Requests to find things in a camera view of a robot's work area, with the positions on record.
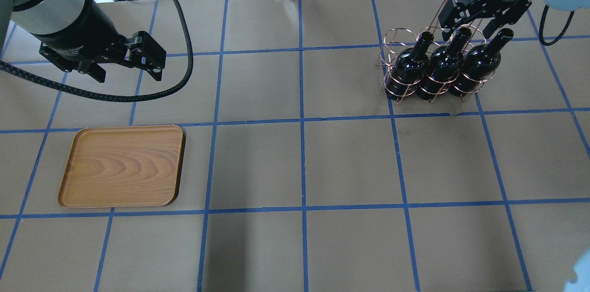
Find dark wine bottle one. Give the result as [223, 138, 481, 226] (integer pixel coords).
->
[448, 28, 514, 98]

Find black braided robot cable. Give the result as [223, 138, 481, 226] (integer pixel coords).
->
[0, 0, 194, 103]

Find copper wire bottle basket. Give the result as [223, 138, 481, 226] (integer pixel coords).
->
[376, 0, 490, 105]

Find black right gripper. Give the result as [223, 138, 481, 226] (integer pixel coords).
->
[438, 0, 531, 41]

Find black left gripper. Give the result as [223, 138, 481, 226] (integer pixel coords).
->
[39, 30, 166, 83]

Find wooden tray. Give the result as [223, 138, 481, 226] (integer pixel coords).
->
[57, 125, 185, 209]

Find dark wine bottle two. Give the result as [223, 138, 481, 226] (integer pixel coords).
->
[415, 26, 472, 102]

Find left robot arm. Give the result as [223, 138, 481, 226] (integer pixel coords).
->
[1, 0, 166, 83]

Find dark wine bottle three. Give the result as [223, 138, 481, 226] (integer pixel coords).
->
[385, 31, 434, 101]

